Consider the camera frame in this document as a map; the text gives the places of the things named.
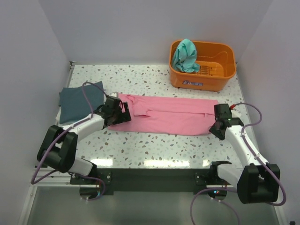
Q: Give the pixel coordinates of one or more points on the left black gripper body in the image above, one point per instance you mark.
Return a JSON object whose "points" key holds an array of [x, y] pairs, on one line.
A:
{"points": [[116, 114]]}

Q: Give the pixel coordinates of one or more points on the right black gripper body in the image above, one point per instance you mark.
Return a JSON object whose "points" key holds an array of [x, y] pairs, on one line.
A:
{"points": [[217, 133]]}

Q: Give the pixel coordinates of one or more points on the pink t-shirt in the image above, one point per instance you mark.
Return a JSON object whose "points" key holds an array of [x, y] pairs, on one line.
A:
{"points": [[167, 115]]}

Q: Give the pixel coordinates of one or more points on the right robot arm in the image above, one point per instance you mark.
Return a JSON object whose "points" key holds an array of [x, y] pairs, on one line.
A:
{"points": [[257, 180]]}

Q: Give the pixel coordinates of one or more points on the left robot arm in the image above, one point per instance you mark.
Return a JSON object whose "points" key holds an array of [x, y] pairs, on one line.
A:
{"points": [[58, 149]]}

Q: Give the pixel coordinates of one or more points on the folded dark blue t-shirt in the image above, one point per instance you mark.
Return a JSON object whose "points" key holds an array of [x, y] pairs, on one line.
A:
{"points": [[75, 104]]}

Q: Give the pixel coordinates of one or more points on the orange plastic basket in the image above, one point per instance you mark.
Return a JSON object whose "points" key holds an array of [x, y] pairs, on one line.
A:
{"points": [[217, 67]]}

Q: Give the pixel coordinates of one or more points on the teal t-shirt in basket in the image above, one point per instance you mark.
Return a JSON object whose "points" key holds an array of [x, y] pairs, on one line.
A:
{"points": [[184, 58]]}

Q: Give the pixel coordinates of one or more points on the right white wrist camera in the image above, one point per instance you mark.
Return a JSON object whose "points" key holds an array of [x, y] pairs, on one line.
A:
{"points": [[235, 112]]}

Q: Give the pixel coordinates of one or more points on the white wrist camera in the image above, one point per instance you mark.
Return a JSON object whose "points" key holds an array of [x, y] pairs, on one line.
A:
{"points": [[114, 94], [235, 112]]}

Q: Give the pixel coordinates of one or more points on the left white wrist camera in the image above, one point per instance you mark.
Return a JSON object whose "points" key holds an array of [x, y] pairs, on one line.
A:
{"points": [[114, 94]]}

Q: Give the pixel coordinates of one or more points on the aluminium table frame rail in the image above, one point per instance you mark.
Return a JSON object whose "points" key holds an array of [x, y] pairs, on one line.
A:
{"points": [[48, 142]]}

